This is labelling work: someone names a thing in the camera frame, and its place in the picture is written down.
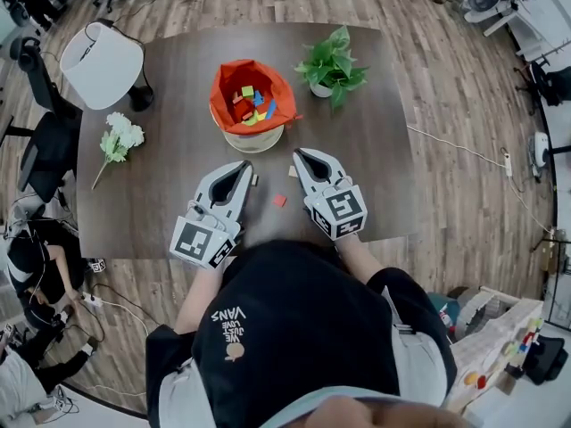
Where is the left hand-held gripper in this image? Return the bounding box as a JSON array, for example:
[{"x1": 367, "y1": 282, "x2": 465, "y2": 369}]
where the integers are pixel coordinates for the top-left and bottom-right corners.
[{"x1": 169, "y1": 160, "x2": 254, "y2": 270}]

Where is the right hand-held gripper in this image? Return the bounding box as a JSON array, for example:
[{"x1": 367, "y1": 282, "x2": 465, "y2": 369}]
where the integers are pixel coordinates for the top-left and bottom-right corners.
[{"x1": 293, "y1": 148, "x2": 369, "y2": 242}]

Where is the person's right forearm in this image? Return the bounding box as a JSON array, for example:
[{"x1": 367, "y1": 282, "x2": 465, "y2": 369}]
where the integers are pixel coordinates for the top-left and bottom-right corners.
[{"x1": 338, "y1": 234, "x2": 385, "y2": 284}]

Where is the person's left forearm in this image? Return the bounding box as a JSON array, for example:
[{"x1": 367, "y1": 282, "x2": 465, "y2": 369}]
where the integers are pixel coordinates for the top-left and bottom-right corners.
[{"x1": 173, "y1": 263, "x2": 227, "y2": 333}]

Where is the beige fabric basket red lining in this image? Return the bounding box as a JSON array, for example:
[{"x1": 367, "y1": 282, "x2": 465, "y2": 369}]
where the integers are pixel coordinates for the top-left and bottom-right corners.
[{"x1": 209, "y1": 59, "x2": 304, "y2": 154}]

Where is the potted green plant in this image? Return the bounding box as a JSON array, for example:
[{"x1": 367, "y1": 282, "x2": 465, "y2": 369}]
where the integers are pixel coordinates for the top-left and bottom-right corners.
[{"x1": 294, "y1": 24, "x2": 370, "y2": 113}]

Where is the white artificial flower bouquet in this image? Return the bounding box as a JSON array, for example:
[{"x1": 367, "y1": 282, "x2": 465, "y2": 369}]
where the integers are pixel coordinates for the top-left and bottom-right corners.
[{"x1": 91, "y1": 111, "x2": 146, "y2": 191}]

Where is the person's black t-shirt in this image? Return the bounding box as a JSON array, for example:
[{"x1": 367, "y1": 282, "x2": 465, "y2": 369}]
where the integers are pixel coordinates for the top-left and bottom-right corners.
[{"x1": 145, "y1": 238, "x2": 459, "y2": 428}]

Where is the white shade table lamp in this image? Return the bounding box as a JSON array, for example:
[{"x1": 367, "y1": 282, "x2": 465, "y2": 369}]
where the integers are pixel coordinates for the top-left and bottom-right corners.
[{"x1": 59, "y1": 18, "x2": 155, "y2": 113}]

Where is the teal waste bin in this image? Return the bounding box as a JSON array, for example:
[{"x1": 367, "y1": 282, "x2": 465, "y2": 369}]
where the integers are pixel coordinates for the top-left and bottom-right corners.
[{"x1": 427, "y1": 292, "x2": 460, "y2": 329}]

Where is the black office chair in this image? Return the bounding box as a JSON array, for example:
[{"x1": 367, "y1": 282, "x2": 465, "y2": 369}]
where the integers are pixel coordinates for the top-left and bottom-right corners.
[
  {"x1": 515, "y1": 60, "x2": 571, "y2": 115},
  {"x1": 8, "y1": 37, "x2": 84, "y2": 204}
]

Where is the white round device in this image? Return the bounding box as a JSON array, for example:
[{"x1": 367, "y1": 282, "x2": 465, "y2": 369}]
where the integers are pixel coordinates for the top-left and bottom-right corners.
[{"x1": 528, "y1": 131, "x2": 550, "y2": 182}]

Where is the wooden toy board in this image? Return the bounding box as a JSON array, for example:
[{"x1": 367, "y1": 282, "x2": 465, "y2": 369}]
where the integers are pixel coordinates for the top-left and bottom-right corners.
[{"x1": 448, "y1": 285, "x2": 548, "y2": 418}]

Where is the person's face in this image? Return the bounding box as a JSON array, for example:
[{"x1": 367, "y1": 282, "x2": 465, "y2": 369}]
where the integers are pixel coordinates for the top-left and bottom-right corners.
[{"x1": 267, "y1": 390, "x2": 474, "y2": 428}]

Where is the white desk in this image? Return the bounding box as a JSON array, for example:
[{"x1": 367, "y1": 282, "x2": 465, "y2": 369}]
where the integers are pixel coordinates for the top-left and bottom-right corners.
[{"x1": 484, "y1": 0, "x2": 571, "y2": 62}]

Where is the black bag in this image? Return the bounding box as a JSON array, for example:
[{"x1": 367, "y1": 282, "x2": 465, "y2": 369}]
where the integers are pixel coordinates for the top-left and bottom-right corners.
[{"x1": 524, "y1": 334, "x2": 570, "y2": 385}]

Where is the white floor cable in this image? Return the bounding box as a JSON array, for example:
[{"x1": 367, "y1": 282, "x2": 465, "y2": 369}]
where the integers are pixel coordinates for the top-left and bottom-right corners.
[{"x1": 405, "y1": 124, "x2": 557, "y2": 235}]

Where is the person's left grey shoulder strap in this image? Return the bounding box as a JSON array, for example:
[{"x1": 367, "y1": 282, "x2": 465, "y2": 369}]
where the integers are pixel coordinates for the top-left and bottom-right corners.
[{"x1": 158, "y1": 358, "x2": 215, "y2": 428}]

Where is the person's grey shoulder strap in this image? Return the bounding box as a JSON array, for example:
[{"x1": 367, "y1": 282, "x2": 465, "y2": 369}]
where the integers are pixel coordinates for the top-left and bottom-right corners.
[
  {"x1": 381, "y1": 283, "x2": 447, "y2": 407},
  {"x1": 158, "y1": 358, "x2": 215, "y2": 428}
]

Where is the person's right grey shoulder strap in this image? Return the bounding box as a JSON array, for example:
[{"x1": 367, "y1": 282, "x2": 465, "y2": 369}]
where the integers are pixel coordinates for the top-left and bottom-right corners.
[{"x1": 381, "y1": 283, "x2": 447, "y2": 407}]

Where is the black wire rack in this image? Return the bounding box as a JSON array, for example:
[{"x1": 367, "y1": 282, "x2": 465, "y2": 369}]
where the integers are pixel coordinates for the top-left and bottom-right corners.
[{"x1": 542, "y1": 238, "x2": 571, "y2": 329}]

